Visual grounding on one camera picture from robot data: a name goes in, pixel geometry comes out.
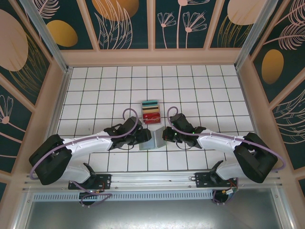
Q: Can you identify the stack of coloured cards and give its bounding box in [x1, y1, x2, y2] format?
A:
[140, 98, 165, 126]

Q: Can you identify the red card white print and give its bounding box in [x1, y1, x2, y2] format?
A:
[142, 113, 162, 125]

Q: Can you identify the black tan striped card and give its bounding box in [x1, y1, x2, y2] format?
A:
[142, 105, 160, 115]

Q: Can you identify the teal card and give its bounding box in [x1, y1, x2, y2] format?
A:
[142, 99, 160, 107]

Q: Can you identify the grey metal sheet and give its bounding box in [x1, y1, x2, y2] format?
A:
[14, 188, 294, 229]

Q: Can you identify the thin black cable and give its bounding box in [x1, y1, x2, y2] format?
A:
[175, 140, 191, 150]

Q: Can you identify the purple cable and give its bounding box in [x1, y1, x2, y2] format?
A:
[166, 107, 287, 172]
[31, 108, 143, 180]
[72, 180, 113, 208]
[213, 189, 233, 206]

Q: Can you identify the aluminium rail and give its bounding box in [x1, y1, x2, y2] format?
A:
[22, 169, 283, 191]

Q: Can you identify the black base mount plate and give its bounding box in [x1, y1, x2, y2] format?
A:
[194, 172, 239, 188]
[68, 174, 112, 190]

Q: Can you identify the white slotted cable duct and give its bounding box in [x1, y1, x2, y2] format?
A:
[32, 192, 214, 201]

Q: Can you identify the aluminium frame post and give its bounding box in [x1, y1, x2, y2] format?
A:
[20, 0, 73, 73]
[234, 0, 284, 70]

